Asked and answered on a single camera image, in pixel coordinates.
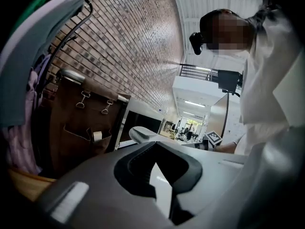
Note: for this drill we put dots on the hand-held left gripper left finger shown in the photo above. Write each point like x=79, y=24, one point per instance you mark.
x=95, y=199

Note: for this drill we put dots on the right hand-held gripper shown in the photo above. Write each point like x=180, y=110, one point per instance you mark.
x=213, y=137

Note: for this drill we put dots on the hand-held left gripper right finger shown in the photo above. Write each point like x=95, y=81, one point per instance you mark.
x=209, y=175

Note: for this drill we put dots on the person's right forearm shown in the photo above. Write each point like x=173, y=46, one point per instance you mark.
x=226, y=148

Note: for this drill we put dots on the brown partition panel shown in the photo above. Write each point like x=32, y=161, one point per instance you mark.
x=215, y=118

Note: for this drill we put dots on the black tripod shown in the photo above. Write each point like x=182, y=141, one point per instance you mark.
x=225, y=113

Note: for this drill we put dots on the long ceiling light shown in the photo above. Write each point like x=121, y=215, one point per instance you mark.
x=194, y=103

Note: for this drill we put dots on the black balcony railing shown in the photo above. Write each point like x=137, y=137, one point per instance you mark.
x=195, y=71

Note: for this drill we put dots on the wooden trolley platform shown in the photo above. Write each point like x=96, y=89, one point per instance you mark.
x=26, y=182

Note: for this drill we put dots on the person's white shirt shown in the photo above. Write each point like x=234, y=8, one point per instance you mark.
x=267, y=80

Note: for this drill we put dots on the metal clip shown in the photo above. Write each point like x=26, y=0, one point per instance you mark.
x=81, y=102
x=106, y=107

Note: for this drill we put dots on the person's head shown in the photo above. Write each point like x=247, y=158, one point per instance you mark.
x=226, y=30

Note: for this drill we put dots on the grey blue garment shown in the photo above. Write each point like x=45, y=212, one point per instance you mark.
x=23, y=80

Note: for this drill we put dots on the black clothes rack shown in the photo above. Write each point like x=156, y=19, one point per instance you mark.
x=69, y=30

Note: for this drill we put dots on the white garment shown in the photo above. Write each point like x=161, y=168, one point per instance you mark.
x=56, y=3

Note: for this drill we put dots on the black box camera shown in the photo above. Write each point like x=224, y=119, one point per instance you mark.
x=228, y=81

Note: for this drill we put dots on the black head-worn camera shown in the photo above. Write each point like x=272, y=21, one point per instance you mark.
x=196, y=43

